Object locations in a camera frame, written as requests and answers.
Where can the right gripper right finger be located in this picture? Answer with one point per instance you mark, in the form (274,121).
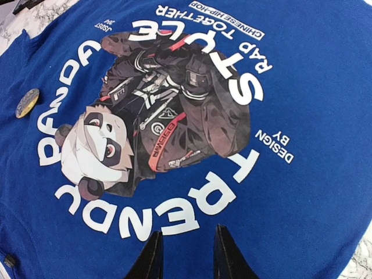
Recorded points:
(228,260)

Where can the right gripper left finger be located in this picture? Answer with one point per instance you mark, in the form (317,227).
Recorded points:
(149,264)

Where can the blue printed t-shirt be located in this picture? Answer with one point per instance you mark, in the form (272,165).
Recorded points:
(177,116)

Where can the round button badge brooch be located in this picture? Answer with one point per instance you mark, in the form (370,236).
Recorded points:
(27,103)

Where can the black brooch display box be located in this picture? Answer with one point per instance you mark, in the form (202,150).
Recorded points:
(29,4)

